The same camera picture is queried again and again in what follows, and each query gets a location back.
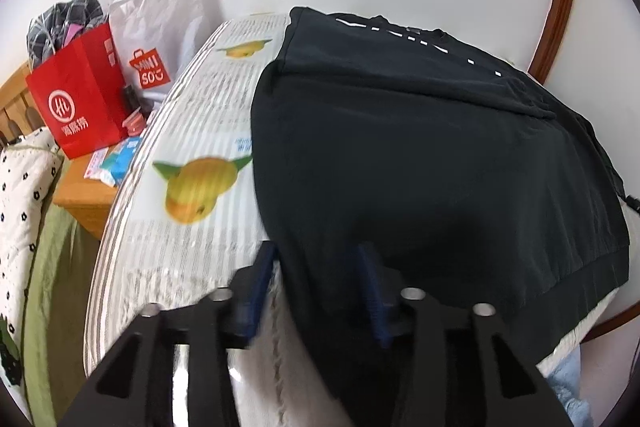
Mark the green bed sheet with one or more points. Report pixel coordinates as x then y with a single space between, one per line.
60 282

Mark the pink and white packet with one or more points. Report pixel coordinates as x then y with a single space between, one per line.
96 164

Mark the black sweatshirt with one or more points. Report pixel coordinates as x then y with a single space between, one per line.
425 147

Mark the white paper bag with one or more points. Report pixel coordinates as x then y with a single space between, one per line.
155 17

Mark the grey plaid cloth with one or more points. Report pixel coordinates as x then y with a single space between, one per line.
65 17

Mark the red paper bag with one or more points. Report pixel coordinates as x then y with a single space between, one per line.
80 97

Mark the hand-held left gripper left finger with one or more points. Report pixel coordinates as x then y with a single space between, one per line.
260 279

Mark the blue snack packet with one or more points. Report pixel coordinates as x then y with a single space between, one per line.
120 162

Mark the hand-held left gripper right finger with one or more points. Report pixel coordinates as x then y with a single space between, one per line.
371 289

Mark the white dotted quilt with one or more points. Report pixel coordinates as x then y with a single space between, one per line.
25 217

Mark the light blue cloth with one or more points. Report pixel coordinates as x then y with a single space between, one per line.
570 387

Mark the wooden nightstand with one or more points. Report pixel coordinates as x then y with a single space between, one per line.
80 202

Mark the wooden headboard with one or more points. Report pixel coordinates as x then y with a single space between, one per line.
20 102

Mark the fruit print lace tablecloth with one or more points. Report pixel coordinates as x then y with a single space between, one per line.
210 107

